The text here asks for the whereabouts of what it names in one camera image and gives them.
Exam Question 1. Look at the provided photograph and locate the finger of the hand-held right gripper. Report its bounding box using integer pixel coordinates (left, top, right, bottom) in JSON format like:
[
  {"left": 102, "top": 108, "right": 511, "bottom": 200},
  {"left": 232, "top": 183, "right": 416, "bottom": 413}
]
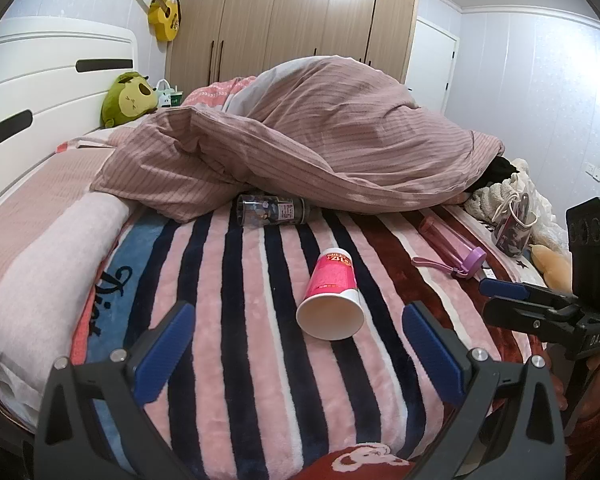
[
  {"left": 482, "top": 299, "right": 583, "bottom": 347},
  {"left": 479, "top": 277, "right": 580, "bottom": 307}
]

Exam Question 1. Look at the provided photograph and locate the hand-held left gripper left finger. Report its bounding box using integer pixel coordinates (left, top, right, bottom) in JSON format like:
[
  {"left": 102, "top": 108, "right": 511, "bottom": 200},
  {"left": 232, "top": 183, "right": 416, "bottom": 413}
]
[{"left": 32, "top": 301, "right": 196, "bottom": 480}]

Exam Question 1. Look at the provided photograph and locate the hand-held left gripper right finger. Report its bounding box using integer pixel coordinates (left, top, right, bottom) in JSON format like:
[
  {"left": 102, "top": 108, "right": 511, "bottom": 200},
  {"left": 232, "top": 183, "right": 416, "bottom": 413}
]
[{"left": 402, "top": 301, "right": 568, "bottom": 480}]

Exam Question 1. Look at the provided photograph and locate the pink paper cup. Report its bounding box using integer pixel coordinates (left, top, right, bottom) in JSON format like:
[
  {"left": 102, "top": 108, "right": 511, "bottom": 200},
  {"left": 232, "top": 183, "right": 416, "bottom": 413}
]
[{"left": 296, "top": 247, "right": 366, "bottom": 341}]

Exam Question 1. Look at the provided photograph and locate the person's right hand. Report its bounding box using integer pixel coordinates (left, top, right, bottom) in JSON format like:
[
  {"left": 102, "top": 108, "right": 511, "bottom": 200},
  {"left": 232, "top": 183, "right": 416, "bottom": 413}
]
[{"left": 549, "top": 347, "right": 600, "bottom": 423}]

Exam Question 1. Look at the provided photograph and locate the tan plush toy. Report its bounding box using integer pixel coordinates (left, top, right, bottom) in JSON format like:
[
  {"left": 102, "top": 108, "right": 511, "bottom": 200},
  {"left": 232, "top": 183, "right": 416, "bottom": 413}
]
[{"left": 529, "top": 244, "right": 574, "bottom": 289}]

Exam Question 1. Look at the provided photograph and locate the patterned mug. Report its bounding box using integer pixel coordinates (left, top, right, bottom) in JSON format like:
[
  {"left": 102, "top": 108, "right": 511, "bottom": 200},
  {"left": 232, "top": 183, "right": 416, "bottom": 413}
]
[{"left": 494, "top": 191, "right": 539, "bottom": 259}]

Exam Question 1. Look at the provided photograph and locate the pink bottle with purple lid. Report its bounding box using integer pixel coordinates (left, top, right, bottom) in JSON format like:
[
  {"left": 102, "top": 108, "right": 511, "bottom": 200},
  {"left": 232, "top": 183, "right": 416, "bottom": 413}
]
[{"left": 412, "top": 214, "right": 489, "bottom": 280}]

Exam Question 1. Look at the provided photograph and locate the white fluffy cloth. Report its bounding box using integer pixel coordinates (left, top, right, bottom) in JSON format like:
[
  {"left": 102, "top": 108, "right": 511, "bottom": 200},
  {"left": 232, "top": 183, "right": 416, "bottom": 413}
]
[{"left": 464, "top": 158, "right": 568, "bottom": 256}]

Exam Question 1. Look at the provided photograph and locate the black cloth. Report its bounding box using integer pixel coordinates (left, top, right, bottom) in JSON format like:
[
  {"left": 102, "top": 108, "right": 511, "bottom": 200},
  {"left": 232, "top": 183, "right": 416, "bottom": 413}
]
[{"left": 469, "top": 155, "right": 520, "bottom": 194}]

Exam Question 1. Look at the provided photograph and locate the striped plush blanket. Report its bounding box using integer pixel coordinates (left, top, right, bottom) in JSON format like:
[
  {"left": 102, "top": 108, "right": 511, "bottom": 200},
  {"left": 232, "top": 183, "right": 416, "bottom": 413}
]
[{"left": 70, "top": 195, "right": 546, "bottom": 480}]

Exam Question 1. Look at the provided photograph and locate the light pink towel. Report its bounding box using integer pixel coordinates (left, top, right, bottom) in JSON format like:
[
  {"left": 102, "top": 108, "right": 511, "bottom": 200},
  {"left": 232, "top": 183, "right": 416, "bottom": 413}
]
[{"left": 0, "top": 192, "right": 131, "bottom": 433}]

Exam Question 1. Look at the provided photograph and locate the dark clear glass bottle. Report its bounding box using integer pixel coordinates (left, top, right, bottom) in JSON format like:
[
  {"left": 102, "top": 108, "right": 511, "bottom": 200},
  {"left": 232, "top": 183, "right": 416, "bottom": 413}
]
[{"left": 236, "top": 194, "right": 312, "bottom": 228}]

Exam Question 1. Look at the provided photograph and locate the pink striped pillow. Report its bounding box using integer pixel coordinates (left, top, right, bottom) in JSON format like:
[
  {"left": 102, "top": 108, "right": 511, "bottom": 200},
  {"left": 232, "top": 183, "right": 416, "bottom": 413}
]
[{"left": 0, "top": 127, "right": 131, "bottom": 281}]

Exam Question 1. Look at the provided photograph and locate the pink striped duvet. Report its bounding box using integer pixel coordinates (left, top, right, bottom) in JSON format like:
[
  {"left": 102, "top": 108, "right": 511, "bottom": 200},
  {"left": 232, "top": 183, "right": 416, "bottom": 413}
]
[{"left": 90, "top": 56, "right": 506, "bottom": 225}]

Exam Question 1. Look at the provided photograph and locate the white door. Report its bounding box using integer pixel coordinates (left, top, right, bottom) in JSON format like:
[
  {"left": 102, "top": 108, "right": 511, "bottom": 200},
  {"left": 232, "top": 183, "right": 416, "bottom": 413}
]
[{"left": 405, "top": 16, "right": 461, "bottom": 113}]

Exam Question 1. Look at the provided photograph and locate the green plush toy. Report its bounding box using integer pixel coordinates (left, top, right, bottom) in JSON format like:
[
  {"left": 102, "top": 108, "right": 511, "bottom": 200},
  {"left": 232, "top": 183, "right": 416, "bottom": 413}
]
[{"left": 100, "top": 72, "right": 159, "bottom": 129}]

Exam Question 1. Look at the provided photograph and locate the pink patterned pillow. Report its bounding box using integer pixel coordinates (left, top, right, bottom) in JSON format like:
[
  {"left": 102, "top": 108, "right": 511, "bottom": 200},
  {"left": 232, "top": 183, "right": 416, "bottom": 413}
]
[{"left": 180, "top": 76, "right": 257, "bottom": 112}]

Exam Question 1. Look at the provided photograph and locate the white headboard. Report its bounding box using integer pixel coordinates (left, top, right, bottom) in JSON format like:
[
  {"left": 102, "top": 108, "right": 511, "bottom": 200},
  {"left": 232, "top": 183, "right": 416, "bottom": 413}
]
[{"left": 0, "top": 16, "right": 140, "bottom": 216}]

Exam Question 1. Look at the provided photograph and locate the yellow ukulele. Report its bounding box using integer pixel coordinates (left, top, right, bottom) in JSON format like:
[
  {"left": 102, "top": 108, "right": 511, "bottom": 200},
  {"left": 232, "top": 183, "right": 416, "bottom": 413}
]
[{"left": 126, "top": 0, "right": 182, "bottom": 44}]

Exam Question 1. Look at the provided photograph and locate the wooden wardrobe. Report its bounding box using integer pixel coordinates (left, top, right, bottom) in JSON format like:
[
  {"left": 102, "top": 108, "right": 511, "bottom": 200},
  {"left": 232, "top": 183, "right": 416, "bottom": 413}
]
[{"left": 165, "top": 0, "right": 423, "bottom": 88}]

